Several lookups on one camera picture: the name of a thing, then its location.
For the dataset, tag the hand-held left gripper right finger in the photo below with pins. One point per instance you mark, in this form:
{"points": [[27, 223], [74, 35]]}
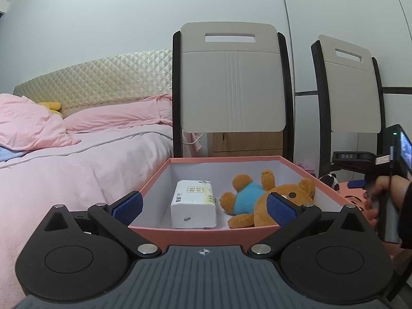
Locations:
{"points": [[281, 210]]}

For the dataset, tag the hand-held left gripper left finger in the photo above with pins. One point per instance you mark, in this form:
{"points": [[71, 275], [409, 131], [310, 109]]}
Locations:
{"points": [[129, 207]]}

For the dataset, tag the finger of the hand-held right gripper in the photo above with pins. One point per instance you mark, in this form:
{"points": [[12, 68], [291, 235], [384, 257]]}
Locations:
{"points": [[356, 184]]}

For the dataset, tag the pink cardboard box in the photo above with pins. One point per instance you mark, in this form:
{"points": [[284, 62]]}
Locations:
{"points": [[199, 236]]}

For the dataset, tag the person's right hand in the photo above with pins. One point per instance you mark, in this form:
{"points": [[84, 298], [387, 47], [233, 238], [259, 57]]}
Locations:
{"points": [[382, 183]]}

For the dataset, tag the panda plush toy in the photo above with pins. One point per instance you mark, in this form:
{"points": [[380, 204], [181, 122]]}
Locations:
{"points": [[331, 180]]}

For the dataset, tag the brown teddy bear blue shirt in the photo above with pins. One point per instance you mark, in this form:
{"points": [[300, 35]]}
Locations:
{"points": [[247, 196]]}

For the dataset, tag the pink bed sheet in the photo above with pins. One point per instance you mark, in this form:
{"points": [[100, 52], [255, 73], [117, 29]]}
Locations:
{"points": [[80, 170]]}

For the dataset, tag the white tissue pack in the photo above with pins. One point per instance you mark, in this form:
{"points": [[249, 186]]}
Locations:
{"points": [[193, 206]]}

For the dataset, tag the wooden nightstand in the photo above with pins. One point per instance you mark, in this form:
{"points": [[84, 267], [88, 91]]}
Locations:
{"points": [[244, 144]]}

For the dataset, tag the pink pillow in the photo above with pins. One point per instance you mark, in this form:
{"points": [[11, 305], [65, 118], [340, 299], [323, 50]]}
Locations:
{"points": [[122, 116]]}

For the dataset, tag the yellow plush toy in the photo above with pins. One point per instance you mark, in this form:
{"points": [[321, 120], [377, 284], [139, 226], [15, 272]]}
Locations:
{"points": [[51, 105]]}

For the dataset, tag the pink crumpled duvet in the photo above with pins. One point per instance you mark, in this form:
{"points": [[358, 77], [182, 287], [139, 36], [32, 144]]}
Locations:
{"points": [[29, 125]]}

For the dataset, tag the quilted beige headboard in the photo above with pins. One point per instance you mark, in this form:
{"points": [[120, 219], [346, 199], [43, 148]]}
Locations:
{"points": [[106, 77]]}

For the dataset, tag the light blue cloth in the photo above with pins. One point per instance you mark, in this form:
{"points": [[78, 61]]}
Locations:
{"points": [[8, 154]]}

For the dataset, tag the beige chair black frame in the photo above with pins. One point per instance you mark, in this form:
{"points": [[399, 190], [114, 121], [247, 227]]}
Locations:
{"points": [[350, 96], [231, 87]]}

